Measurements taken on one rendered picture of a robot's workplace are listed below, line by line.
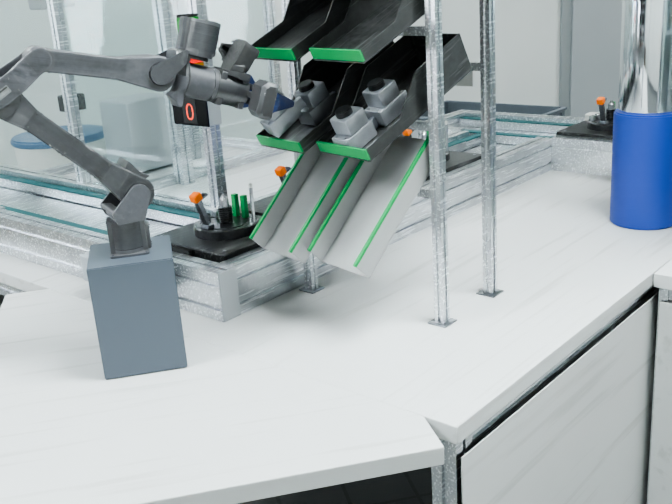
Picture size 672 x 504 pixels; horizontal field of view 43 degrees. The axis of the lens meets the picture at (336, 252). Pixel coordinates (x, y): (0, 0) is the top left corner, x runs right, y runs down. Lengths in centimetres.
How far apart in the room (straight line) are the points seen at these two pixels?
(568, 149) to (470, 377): 137
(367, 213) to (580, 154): 121
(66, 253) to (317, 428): 96
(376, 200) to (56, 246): 85
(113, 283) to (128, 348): 12
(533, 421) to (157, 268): 67
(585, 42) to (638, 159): 441
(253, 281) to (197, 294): 11
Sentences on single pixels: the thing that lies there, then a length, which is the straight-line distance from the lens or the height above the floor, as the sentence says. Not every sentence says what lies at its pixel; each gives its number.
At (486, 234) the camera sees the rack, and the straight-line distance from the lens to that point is 168.
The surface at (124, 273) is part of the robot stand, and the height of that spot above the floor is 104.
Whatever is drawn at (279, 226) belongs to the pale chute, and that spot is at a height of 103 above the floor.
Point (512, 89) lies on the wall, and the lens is 631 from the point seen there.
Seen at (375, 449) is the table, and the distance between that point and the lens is 122.
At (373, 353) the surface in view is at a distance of 149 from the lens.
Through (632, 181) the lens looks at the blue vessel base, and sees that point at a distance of 210.
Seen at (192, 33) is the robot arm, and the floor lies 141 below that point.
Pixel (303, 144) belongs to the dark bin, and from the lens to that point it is 151.
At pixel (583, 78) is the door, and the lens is 649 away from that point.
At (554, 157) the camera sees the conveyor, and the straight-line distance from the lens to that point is 268.
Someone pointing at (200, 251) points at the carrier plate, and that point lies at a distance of 175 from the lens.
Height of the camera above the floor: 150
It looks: 19 degrees down
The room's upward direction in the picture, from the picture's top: 4 degrees counter-clockwise
